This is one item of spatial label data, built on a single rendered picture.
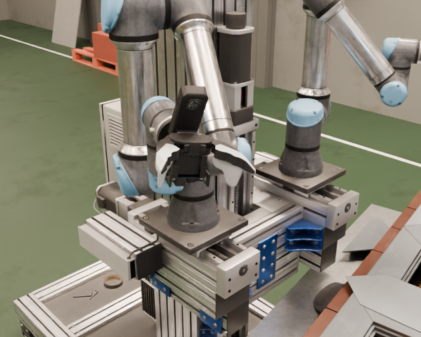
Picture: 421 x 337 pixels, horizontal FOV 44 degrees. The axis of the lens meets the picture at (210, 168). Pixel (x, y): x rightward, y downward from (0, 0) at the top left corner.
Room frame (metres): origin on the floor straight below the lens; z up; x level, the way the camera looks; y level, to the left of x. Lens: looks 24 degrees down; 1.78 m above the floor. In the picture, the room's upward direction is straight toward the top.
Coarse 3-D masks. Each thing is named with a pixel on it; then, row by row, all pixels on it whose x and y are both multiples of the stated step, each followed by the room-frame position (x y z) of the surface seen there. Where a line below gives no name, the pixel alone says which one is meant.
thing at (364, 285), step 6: (360, 276) 1.27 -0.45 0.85; (366, 276) 1.27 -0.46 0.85; (372, 276) 1.27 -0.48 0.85; (378, 276) 1.27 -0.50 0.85; (384, 276) 1.27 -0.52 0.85; (354, 282) 1.24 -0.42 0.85; (360, 282) 1.24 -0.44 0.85; (366, 282) 1.24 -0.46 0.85; (372, 282) 1.24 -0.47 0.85; (378, 282) 1.24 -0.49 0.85; (354, 288) 1.22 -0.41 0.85; (360, 288) 1.22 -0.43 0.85; (366, 288) 1.22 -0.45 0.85; (372, 288) 1.22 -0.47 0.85; (360, 294) 1.19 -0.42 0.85; (366, 294) 1.19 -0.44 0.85; (360, 300) 1.16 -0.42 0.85
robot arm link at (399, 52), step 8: (384, 40) 1.66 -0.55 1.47; (392, 40) 1.65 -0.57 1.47; (400, 40) 1.64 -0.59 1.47; (408, 40) 1.64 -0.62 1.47; (416, 40) 1.63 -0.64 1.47; (384, 48) 1.64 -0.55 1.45; (392, 48) 1.63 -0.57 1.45; (400, 48) 1.62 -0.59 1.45; (408, 48) 1.62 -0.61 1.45; (416, 48) 1.61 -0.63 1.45; (384, 56) 1.64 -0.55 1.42; (392, 56) 1.63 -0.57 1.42; (400, 56) 1.62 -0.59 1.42; (408, 56) 1.61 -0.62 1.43; (416, 56) 1.61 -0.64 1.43; (392, 64) 1.63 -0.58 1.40; (400, 64) 1.62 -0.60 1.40; (408, 64) 1.63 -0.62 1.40
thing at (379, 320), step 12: (420, 252) 1.42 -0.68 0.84; (408, 276) 1.30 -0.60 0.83; (372, 312) 1.11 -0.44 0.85; (372, 324) 1.08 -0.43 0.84; (384, 324) 1.07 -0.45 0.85; (396, 324) 1.07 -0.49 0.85; (372, 336) 1.04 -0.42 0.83; (384, 336) 1.05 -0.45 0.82; (396, 336) 1.04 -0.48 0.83; (408, 336) 1.03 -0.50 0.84; (420, 336) 1.02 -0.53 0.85
